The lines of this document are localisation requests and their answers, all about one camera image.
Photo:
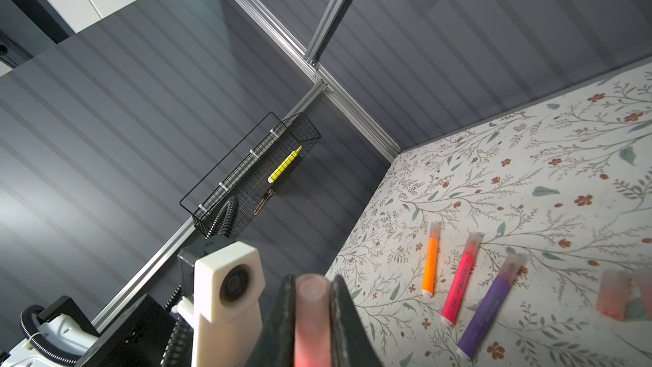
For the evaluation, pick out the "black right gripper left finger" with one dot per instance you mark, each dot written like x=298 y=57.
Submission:
x=276 y=344

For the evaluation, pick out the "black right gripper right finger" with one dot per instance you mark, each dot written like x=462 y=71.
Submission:
x=349 y=343

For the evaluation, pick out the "orange highlighter pen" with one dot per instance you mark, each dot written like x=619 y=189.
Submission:
x=429 y=279

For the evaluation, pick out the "pink highlighter pen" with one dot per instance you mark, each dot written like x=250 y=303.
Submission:
x=456 y=293

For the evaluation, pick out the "purple highlighter pen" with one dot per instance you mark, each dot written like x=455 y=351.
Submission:
x=481 y=323

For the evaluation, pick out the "clear pink pen cap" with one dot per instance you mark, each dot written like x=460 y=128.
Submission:
x=643 y=280
x=613 y=294

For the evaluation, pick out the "yellow highlighter in basket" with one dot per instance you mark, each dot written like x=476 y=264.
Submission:
x=275 y=175

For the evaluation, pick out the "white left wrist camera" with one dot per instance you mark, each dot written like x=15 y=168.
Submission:
x=222 y=282

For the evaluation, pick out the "black wire mesh basket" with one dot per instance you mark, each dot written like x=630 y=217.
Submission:
x=232 y=193

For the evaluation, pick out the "aluminium frame corner post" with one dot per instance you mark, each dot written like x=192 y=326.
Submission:
x=322 y=79

